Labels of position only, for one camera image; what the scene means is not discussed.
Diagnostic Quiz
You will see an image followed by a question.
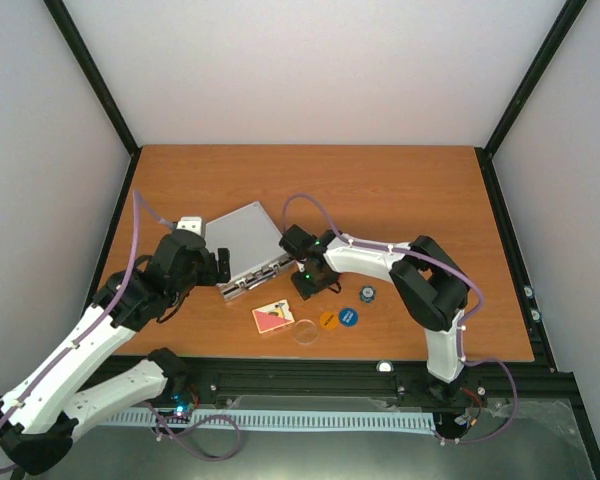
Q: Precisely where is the aluminium poker case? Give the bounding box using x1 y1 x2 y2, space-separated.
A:
205 201 293 301

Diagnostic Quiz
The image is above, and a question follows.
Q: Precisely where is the pink yellow card deck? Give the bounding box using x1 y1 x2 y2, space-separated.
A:
252 299 295 334

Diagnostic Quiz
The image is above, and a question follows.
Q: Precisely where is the blue green chip stack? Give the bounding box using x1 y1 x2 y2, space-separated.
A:
359 285 376 303

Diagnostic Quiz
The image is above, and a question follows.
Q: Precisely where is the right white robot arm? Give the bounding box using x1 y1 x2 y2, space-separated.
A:
279 224 469 404

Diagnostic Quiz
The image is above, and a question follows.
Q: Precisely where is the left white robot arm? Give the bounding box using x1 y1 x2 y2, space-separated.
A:
0 229 231 475

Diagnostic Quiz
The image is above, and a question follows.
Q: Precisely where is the orange big blind button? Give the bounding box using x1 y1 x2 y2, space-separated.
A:
319 311 339 331

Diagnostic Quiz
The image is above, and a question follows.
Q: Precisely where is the clear round dealer button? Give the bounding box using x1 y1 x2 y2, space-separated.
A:
292 319 319 346

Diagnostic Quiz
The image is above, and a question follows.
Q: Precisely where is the blue small blind button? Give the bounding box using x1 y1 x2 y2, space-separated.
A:
338 307 359 327

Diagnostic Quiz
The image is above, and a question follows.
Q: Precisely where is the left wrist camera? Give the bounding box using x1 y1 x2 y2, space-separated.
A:
175 216 206 238

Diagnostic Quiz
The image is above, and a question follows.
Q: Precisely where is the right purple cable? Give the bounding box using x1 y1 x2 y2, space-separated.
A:
281 193 519 445

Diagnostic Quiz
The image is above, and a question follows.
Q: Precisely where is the purple cable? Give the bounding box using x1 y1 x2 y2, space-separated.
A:
281 193 519 445
0 188 241 475

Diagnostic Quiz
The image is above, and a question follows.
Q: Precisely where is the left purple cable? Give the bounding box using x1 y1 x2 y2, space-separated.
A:
0 188 241 475

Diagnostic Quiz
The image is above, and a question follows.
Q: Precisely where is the light blue cable duct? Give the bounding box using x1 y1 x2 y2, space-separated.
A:
99 406 438 435

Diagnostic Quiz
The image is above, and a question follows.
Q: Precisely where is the black aluminium frame rail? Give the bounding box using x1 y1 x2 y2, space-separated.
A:
78 355 583 412

